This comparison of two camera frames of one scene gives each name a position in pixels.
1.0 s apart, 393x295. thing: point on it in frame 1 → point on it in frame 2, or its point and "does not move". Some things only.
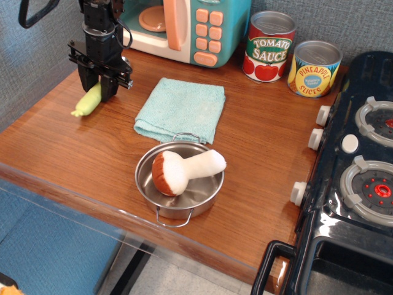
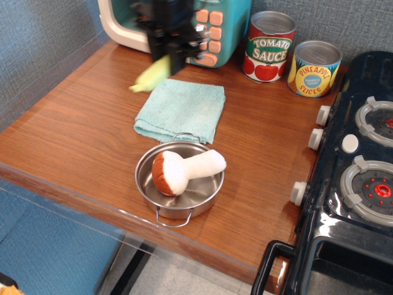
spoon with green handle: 89,101 → 158,71
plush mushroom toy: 171,171 does not move
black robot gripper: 102,55 → 169,26
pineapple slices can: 314,68 does not move
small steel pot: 177,211 does not move
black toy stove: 343,241 does not move
